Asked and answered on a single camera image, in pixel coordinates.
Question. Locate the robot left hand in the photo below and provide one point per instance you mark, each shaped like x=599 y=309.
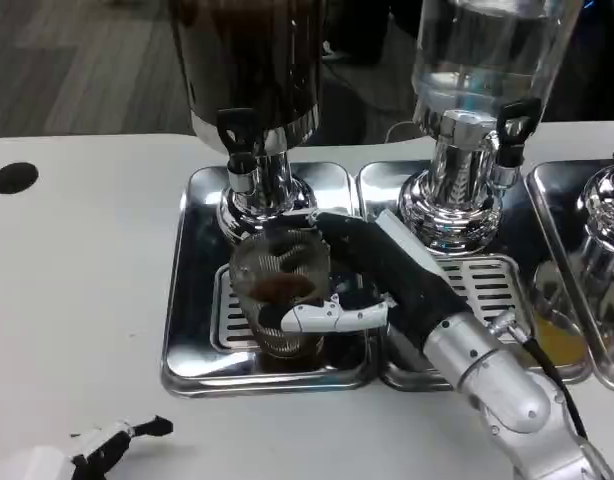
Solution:
x=94 y=442

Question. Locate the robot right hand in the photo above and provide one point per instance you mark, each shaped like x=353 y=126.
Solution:
x=412 y=280

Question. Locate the clear ribbed glass cup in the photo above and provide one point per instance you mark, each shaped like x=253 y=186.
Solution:
x=277 y=280

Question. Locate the slotted steel drip grid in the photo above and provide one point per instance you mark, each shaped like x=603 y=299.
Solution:
x=492 y=285
x=229 y=320

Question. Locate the black dispenser tap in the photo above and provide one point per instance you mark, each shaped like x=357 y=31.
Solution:
x=237 y=135
x=514 y=130

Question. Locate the chrome drink dispenser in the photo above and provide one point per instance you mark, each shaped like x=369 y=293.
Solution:
x=604 y=215

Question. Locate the clear water drink dispenser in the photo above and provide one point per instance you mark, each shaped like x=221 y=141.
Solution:
x=467 y=65

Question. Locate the dark drink dispenser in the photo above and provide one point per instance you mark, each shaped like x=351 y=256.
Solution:
x=252 y=60

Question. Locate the black round counter grommet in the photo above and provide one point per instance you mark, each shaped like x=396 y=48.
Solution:
x=14 y=178

